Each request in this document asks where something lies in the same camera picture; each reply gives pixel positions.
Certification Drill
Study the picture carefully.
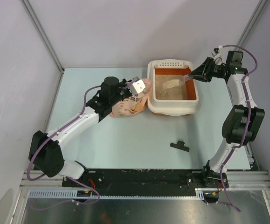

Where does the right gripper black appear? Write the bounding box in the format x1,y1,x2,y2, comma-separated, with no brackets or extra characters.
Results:
188,57,227,82

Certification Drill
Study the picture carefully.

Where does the pink cat litter bag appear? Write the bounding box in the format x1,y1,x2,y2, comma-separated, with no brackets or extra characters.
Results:
110,78,153,118

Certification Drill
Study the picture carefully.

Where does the clear plastic scoop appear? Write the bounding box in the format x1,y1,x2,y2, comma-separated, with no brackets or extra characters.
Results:
162,75,191,90

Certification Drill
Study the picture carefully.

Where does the cream orange litter box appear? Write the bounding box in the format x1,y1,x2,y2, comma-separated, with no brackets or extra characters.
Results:
147,59,200,116

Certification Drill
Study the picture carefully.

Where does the black bag sealing clip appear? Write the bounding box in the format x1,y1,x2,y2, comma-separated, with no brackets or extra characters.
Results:
170,140,190,152

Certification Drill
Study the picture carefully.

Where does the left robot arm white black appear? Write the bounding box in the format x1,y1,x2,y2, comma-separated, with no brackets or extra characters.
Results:
27,77,145,187

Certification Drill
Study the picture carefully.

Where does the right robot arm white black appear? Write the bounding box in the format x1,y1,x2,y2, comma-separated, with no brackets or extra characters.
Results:
186,51,265,188

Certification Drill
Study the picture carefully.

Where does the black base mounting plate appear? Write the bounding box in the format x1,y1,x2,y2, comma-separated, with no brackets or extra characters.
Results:
62,168,228,196

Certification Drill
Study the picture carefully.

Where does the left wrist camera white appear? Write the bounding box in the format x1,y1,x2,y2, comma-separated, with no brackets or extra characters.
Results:
129,79,146,95

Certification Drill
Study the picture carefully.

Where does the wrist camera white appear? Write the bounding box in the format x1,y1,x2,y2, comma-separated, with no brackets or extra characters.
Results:
129,79,146,95
211,45,223,60

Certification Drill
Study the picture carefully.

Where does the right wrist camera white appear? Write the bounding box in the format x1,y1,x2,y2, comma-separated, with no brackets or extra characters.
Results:
211,45,223,60

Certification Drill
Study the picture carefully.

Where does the right aluminium corner post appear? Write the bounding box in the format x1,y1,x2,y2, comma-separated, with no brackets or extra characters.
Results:
224,0,270,70

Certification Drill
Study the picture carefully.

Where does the aluminium corner post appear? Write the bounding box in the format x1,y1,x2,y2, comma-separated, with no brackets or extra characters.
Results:
224,0,270,70
20,0,64,74

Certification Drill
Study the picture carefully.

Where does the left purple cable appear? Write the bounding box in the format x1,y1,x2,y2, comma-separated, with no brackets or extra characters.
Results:
26,75,139,208

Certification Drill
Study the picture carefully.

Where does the aluminium frame rail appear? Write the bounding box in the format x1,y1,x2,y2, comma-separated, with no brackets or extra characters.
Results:
19,171,270,191

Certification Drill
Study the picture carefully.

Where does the left aluminium corner post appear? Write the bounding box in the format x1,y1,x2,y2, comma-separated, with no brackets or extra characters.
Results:
20,0,64,74

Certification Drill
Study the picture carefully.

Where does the white slotted cable duct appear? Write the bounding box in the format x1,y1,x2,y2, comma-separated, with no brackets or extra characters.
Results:
28,188,205,199

